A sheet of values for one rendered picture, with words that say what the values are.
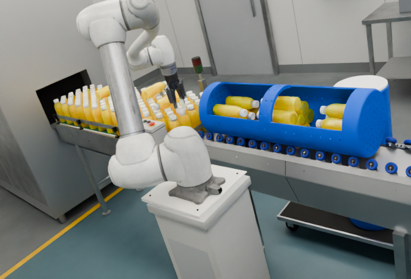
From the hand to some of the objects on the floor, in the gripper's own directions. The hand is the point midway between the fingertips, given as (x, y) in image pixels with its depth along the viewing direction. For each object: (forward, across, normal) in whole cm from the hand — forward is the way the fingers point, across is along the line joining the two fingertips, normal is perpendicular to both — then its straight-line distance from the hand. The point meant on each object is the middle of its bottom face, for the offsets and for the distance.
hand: (180, 106), depth 228 cm
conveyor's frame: (+112, +9, +74) cm, 135 cm away
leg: (+113, +3, -117) cm, 162 cm away
